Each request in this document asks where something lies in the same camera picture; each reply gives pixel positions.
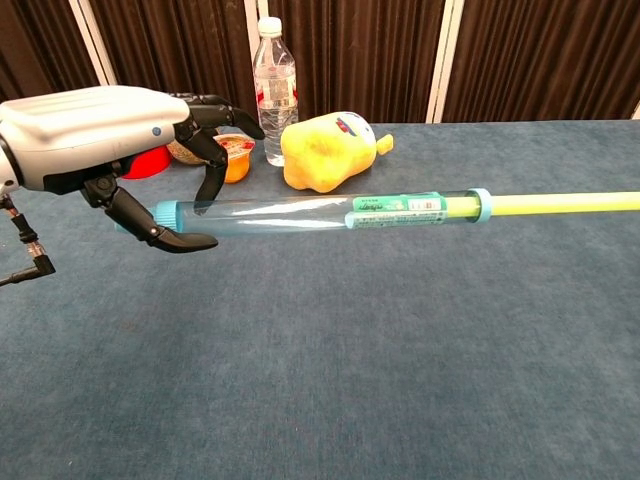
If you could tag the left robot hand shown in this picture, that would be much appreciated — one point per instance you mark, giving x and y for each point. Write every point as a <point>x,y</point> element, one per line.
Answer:
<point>90,130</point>

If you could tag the blue yellow water pump toy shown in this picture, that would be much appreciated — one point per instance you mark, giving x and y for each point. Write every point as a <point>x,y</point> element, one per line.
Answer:
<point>280,217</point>

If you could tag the red tape roll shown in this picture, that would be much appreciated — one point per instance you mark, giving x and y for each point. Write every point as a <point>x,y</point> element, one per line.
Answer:
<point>150,165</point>

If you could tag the glass jar black lid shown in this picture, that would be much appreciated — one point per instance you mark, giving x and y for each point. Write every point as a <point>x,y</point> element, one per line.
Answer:
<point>182,152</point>

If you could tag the orange jelly cup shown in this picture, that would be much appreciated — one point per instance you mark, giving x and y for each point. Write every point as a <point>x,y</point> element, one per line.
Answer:
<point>237,167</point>

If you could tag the clear plastic water bottle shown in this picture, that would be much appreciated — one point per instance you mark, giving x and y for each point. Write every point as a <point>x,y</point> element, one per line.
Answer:
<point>275,90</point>

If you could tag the yellow plush toy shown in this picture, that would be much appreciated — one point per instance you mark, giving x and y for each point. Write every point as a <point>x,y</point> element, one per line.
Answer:
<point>325,155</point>

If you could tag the blue table cover cloth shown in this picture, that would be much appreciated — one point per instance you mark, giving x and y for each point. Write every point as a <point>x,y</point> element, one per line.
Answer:
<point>320,375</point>

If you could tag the brown screen panel white frame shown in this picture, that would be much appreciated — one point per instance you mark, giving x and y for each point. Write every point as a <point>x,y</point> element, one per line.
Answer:
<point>360,55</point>
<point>165,50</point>
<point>35,50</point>
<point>540,55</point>

